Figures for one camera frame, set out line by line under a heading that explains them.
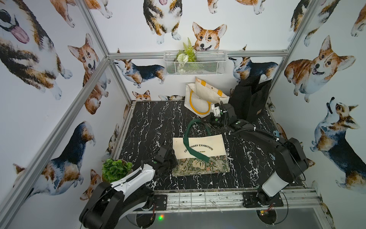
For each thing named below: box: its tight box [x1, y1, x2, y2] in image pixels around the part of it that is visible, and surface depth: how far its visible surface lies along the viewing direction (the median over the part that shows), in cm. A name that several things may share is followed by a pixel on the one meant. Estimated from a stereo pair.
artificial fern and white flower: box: [174, 37, 197, 74], surface depth 85 cm
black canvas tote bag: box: [228, 75, 272, 122], surface depth 95 cm
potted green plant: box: [101, 158, 133, 183], surface depth 72 cm
